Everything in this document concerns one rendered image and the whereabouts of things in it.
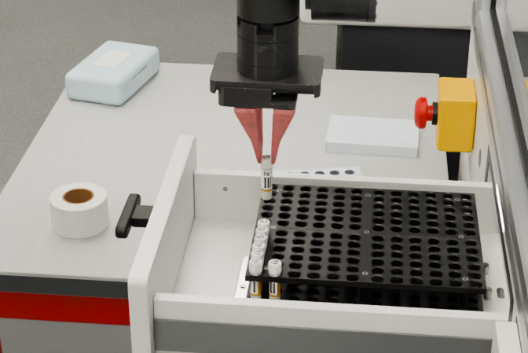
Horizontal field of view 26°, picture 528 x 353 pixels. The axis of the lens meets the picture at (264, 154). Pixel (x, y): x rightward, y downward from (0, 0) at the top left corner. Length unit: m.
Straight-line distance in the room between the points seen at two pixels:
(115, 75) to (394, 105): 0.42
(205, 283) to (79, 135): 0.53
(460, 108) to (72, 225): 0.49
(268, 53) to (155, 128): 0.64
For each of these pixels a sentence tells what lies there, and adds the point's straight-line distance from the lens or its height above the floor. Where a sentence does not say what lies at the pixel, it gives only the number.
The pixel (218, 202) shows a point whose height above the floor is 0.86.
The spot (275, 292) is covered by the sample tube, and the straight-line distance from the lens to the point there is 1.08.
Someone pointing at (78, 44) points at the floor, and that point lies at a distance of 3.98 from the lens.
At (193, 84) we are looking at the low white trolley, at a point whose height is 0.76.
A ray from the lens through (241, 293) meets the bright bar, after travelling 1.14.
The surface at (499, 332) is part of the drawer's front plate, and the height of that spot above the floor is 0.93.
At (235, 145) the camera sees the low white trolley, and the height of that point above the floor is 0.76.
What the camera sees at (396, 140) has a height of 0.78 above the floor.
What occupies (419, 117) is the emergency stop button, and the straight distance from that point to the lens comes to 1.42.
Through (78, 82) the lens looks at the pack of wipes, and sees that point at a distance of 1.73.
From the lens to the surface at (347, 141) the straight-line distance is 1.58.
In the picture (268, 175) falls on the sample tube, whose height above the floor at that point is 0.96.
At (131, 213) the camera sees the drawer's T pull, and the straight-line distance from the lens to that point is 1.15.
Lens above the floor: 1.50
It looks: 28 degrees down
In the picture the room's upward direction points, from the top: straight up
